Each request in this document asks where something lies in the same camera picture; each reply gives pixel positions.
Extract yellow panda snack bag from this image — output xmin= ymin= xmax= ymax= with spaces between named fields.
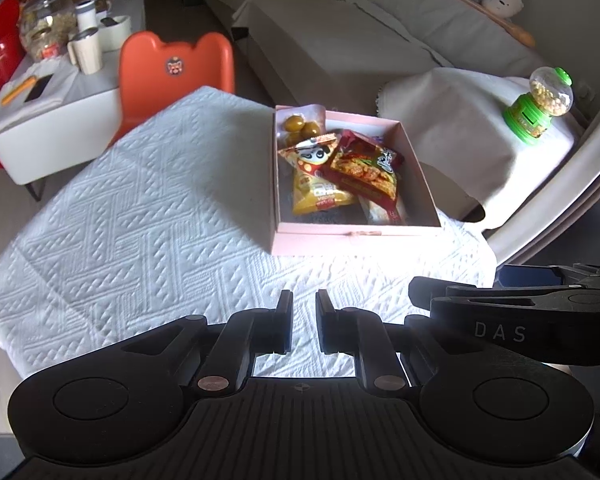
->
xmin=278 ymin=133 xmax=358 ymax=216

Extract red spicy chicken snack bag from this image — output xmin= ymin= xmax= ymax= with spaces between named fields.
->
xmin=323 ymin=129 xmax=404 ymax=209

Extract rice cracker snack pack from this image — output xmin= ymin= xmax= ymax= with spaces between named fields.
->
xmin=358 ymin=197 xmax=408 ymax=226

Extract pink cardboard box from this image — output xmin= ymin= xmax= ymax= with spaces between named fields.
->
xmin=271 ymin=104 xmax=441 ymax=257

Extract white textured tablecloth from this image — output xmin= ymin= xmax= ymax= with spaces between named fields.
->
xmin=0 ymin=88 xmax=496 ymax=377

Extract yellow plums clear pack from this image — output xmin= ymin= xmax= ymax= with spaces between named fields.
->
xmin=274 ymin=104 xmax=326 ymax=148

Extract green gumball machine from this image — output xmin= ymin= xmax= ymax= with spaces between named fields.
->
xmin=503 ymin=66 xmax=573 ymax=144

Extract beige cloth covered side table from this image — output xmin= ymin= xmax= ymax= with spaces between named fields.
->
xmin=377 ymin=68 xmax=583 ymax=230

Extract orange plastic child chair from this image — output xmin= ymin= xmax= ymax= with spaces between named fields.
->
xmin=111 ymin=30 xmax=235 ymax=142

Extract white low coffee table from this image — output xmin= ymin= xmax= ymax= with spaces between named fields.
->
xmin=0 ymin=0 xmax=147 ymax=188

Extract grey sofa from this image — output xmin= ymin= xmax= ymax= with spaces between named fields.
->
xmin=199 ymin=0 xmax=600 ymax=111

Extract black phone on table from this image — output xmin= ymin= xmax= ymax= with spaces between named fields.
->
xmin=24 ymin=74 xmax=53 ymax=103

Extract white cup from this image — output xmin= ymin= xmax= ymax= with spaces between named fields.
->
xmin=67 ymin=27 xmax=104 ymax=75

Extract glass snack jar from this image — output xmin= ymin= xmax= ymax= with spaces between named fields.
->
xmin=18 ymin=0 xmax=76 ymax=62

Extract red kettle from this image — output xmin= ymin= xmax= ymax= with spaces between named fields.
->
xmin=0 ymin=0 xmax=26 ymax=89

